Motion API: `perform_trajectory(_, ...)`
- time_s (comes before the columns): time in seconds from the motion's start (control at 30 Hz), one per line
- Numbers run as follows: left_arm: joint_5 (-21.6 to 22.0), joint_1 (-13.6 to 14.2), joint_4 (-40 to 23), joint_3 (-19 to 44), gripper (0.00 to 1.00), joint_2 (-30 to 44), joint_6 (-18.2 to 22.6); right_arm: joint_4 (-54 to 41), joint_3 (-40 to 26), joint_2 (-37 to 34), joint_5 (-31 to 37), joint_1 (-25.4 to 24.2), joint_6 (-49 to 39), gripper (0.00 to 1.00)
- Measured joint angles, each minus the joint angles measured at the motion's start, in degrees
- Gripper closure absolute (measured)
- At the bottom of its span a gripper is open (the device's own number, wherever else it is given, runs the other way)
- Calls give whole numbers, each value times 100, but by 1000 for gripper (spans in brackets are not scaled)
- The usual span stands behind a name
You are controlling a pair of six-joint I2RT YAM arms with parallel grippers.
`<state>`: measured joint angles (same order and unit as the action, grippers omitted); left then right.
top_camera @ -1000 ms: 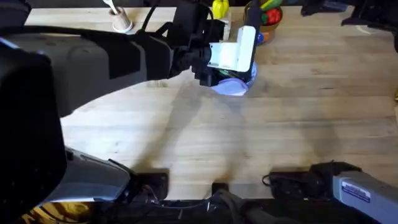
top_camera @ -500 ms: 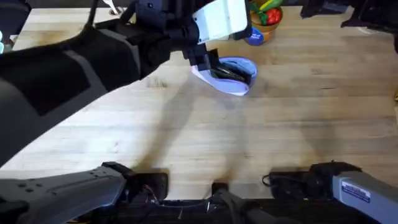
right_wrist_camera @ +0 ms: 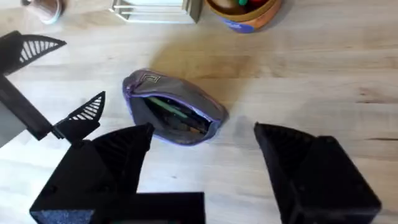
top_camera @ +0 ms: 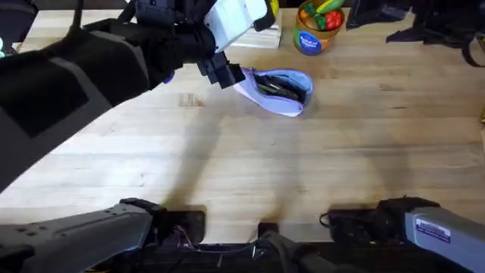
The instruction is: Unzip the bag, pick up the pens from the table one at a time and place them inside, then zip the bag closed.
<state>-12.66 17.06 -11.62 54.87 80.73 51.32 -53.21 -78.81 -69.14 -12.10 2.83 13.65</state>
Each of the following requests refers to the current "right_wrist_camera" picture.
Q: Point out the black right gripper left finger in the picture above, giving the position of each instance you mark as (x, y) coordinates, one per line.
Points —
(102, 168)

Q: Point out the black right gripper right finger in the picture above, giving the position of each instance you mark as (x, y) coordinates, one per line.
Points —
(314, 180)

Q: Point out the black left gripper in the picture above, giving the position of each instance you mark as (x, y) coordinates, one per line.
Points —
(21, 109)

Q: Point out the grey purple zip bag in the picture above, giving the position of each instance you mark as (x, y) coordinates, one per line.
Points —
(174, 93)

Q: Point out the pinkish brown cup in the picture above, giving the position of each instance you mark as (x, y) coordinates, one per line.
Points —
(46, 9)

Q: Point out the white cup stand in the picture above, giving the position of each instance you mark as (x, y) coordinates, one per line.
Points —
(155, 14)

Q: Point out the orange tub with toys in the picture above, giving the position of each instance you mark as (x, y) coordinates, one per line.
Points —
(248, 18)

